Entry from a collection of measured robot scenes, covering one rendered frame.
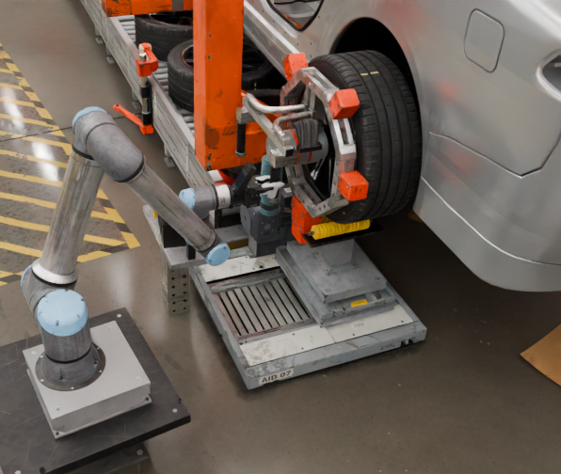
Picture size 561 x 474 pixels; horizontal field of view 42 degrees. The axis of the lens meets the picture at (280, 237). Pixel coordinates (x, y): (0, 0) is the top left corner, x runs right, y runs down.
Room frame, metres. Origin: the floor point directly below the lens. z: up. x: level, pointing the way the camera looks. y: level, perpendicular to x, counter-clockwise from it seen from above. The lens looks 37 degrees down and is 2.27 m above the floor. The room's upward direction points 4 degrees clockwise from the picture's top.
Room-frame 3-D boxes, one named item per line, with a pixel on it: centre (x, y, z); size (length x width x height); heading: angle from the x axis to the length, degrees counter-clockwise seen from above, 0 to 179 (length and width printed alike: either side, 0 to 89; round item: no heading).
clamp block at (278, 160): (2.28, 0.01, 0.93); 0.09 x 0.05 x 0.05; 116
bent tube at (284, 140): (2.38, -0.03, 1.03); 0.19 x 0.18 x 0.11; 116
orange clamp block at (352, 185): (2.24, -0.24, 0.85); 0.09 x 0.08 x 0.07; 26
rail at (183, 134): (4.03, 0.83, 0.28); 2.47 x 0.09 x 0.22; 26
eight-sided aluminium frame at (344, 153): (2.52, -0.10, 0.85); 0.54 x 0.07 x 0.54; 26
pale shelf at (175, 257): (2.43, 0.43, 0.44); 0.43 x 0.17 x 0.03; 26
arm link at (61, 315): (1.70, 0.67, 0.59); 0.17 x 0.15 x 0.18; 33
